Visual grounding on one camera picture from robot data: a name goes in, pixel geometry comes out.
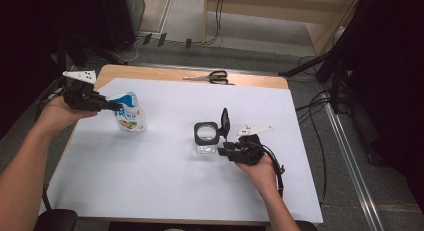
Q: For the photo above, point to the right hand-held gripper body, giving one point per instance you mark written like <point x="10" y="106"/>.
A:
<point x="248" y="151"/>

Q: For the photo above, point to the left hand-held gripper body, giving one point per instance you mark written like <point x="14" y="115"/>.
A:
<point x="81" y="96"/>

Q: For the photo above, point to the white and blue printed bag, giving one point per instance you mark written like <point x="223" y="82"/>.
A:
<point x="130" y="119"/>

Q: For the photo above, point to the clear jar with black lid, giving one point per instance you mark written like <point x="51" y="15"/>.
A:
<point x="200" y="137"/>

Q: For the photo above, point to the person's right hand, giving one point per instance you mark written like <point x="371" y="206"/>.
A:
<point x="263" y="176"/>

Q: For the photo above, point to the person's left hand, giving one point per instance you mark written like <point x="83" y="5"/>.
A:
<point x="56" y="116"/>

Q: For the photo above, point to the black tape strip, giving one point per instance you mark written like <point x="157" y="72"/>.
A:
<point x="188" y="43"/>
<point x="147" y="38"/>
<point x="162" y="39"/>

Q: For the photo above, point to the black curtain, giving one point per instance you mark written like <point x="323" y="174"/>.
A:
<point x="393" y="74"/>
<point x="33" y="31"/>

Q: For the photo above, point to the dark cabinet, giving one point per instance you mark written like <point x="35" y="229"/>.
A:
<point x="128" y="14"/>

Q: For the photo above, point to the black chair armrest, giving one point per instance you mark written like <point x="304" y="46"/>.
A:
<point x="306" y="227"/>
<point x="56" y="221"/>

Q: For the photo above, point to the black tripod stand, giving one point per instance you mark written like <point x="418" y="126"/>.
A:
<point x="335" y="84"/>

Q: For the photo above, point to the light wooden shelf unit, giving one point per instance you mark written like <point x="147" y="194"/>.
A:
<point x="283" y="11"/>

